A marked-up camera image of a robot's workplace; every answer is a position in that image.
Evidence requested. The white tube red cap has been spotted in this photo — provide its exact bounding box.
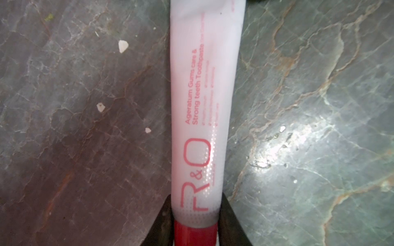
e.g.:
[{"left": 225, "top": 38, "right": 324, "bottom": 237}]
[{"left": 170, "top": 1, "right": 246, "bottom": 246}]

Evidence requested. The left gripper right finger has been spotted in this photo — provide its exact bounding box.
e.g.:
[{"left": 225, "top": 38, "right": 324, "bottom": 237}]
[{"left": 218, "top": 193, "right": 252, "bottom": 246}]

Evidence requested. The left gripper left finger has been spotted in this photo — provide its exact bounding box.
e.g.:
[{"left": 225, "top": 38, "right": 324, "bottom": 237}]
[{"left": 140, "top": 195, "right": 174, "bottom": 246}]

